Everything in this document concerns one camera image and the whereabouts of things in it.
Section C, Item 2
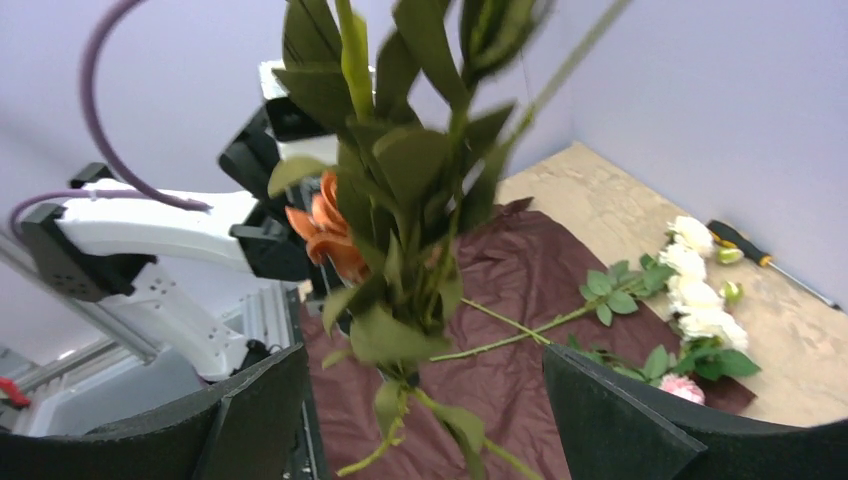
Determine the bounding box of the white flower stem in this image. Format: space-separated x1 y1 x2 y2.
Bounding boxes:
434 216 747 362
567 309 761 386

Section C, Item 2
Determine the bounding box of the pink peony flower stem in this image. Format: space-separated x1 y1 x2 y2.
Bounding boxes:
658 373 706 405

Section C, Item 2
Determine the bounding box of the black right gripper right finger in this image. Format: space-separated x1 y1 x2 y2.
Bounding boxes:
543 345 847 480

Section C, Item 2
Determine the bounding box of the brown orange flower stem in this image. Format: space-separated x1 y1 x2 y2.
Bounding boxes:
267 1 626 479

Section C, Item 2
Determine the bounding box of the yellow black screwdriver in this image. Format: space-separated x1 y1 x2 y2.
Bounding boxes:
706 220 842 311

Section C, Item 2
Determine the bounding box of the aluminium frame rail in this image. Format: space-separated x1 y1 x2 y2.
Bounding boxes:
1 233 318 479

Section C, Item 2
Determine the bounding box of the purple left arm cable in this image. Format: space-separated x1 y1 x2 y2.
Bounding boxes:
7 0 213 230

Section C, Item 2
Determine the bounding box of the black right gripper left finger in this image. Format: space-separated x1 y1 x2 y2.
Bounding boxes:
1 344 309 479

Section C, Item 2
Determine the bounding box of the dark red wrapping paper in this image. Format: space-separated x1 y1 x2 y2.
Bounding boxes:
298 197 758 480

